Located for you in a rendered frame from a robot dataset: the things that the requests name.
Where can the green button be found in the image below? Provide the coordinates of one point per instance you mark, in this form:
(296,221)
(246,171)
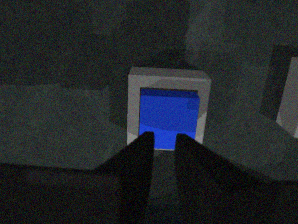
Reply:
(288,113)

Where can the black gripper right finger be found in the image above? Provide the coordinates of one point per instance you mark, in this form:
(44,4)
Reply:
(212,190)

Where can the blue button in grey housing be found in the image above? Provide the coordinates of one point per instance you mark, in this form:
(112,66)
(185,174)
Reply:
(166,102)

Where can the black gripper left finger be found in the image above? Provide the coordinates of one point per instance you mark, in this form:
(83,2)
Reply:
(116,192)

